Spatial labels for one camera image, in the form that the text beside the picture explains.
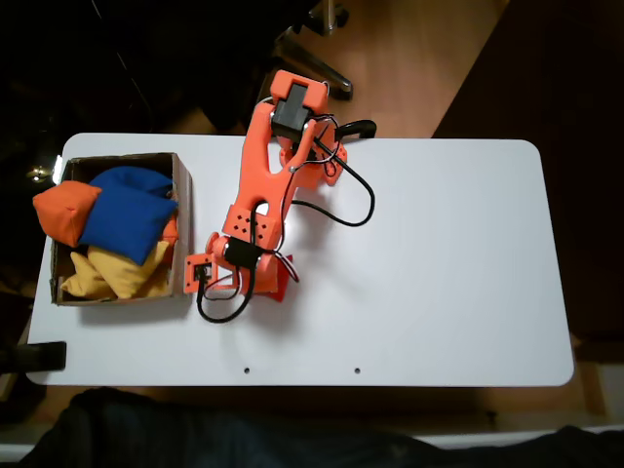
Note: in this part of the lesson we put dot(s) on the red bean bag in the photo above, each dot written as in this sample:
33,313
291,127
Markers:
282,294

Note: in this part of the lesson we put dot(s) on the brown cardboard box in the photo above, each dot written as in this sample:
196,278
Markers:
181,219

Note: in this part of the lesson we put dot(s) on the small orange bean bag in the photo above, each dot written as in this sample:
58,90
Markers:
170,234

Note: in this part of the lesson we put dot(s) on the yellow bean bag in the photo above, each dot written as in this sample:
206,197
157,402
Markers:
80,283
124,275

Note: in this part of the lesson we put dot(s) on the blue bean bag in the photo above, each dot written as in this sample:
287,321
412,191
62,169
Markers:
127,214

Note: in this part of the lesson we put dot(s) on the large orange bean bag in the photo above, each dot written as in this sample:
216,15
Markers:
61,209

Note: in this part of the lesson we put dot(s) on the grey office chair base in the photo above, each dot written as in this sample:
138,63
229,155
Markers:
317,66

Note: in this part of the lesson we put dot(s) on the black clamp at table corner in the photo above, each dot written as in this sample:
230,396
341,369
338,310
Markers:
44,356

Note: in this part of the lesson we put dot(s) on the orange camera mount with camera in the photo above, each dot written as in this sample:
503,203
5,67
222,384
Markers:
189,287

